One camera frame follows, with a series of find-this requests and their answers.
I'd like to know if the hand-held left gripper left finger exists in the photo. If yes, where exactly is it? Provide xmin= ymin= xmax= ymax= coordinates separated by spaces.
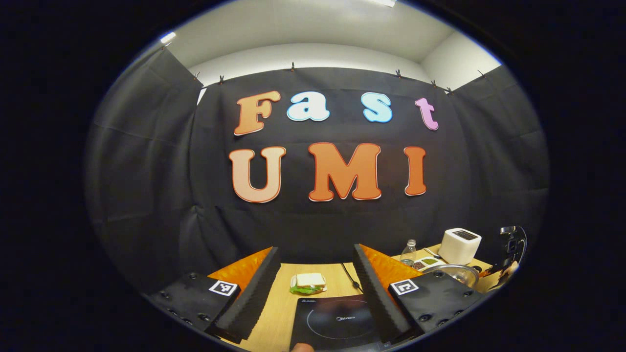
xmin=144 ymin=247 xmax=283 ymax=344

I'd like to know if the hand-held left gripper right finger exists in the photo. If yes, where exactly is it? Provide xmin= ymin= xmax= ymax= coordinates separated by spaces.
xmin=352 ymin=244 xmax=490 ymax=344

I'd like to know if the black induction cooktop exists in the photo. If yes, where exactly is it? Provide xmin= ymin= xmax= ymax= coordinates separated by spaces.
xmin=290 ymin=295 xmax=392 ymax=352

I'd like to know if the steel pot with black handles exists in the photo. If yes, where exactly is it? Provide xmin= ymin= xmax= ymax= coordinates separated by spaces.
xmin=422 ymin=264 xmax=480 ymax=290

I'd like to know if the white sandwich plate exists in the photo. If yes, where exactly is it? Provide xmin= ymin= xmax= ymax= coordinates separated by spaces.
xmin=290 ymin=274 xmax=328 ymax=296

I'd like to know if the clear plastic water bottle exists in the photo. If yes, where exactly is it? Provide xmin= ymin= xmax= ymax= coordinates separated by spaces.
xmin=400 ymin=240 xmax=417 ymax=267

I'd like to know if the white toaster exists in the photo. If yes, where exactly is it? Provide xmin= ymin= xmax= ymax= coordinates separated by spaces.
xmin=438 ymin=228 xmax=482 ymax=264

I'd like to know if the white divided tray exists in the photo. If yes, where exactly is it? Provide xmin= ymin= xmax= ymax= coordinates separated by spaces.
xmin=411 ymin=256 xmax=448 ymax=272

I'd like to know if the black backdrop cloth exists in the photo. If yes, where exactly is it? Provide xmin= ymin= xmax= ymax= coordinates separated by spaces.
xmin=83 ymin=46 xmax=551 ymax=294

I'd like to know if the row of cloth clips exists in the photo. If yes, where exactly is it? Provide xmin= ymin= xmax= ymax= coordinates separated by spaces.
xmin=161 ymin=44 xmax=487 ymax=96

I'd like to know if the black power cable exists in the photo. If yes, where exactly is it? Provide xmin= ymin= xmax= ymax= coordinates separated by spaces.
xmin=340 ymin=262 xmax=363 ymax=293

